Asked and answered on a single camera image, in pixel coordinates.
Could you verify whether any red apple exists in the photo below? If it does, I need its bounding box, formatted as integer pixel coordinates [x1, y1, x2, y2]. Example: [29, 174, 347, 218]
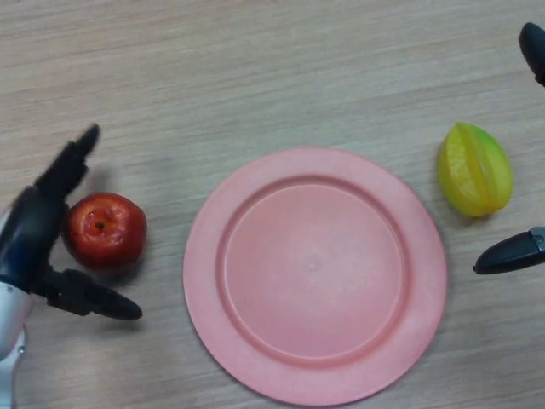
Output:
[63, 192, 148, 271]

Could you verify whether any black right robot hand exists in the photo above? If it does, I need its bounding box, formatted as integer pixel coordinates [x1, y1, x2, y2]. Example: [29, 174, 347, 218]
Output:
[473, 21, 545, 275]

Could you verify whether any yellow green starfruit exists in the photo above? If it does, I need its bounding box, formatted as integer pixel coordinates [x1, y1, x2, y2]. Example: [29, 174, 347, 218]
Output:
[438, 122, 513, 218]

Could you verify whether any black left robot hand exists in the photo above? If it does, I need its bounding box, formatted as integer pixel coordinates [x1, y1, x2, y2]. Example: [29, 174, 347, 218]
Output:
[0, 123, 144, 321]

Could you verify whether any pink round plate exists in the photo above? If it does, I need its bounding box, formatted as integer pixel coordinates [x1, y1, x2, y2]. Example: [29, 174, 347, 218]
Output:
[183, 147, 449, 403]

